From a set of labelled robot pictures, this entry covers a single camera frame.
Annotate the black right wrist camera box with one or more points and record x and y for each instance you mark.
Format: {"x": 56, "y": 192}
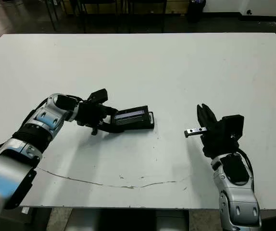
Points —
{"x": 233, "y": 126}

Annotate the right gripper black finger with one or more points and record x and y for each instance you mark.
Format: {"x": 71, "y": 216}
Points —
{"x": 202, "y": 118}
{"x": 210, "y": 119}

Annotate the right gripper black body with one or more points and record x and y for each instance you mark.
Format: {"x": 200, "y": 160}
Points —
{"x": 219, "y": 144}

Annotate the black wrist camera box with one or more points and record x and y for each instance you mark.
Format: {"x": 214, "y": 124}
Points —
{"x": 99, "y": 95}
{"x": 233, "y": 126}

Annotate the grey black robot body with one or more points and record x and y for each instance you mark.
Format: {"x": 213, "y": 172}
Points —
{"x": 128, "y": 220}

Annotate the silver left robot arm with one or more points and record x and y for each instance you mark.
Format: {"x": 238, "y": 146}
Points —
{"x": 35, "y": 120}

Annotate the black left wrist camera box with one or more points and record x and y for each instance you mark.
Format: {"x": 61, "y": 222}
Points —
{"x": 99, "y": 95}

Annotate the black box lid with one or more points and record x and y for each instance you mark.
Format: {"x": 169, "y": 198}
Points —
{"x": 130, "y": 122}

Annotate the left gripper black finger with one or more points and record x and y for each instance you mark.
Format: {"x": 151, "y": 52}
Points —
{"x": 110, "y": 110}
{"x": 111, "y": 128}

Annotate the black box white inlay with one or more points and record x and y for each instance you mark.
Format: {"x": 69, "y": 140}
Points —
{"x": 153, "y": 122}

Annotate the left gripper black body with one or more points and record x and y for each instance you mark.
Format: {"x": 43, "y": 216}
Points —
{"x": 90, "y": 115}

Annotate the black waste bin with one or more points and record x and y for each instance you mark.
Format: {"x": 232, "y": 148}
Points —
{"x": 196, "y": 10}

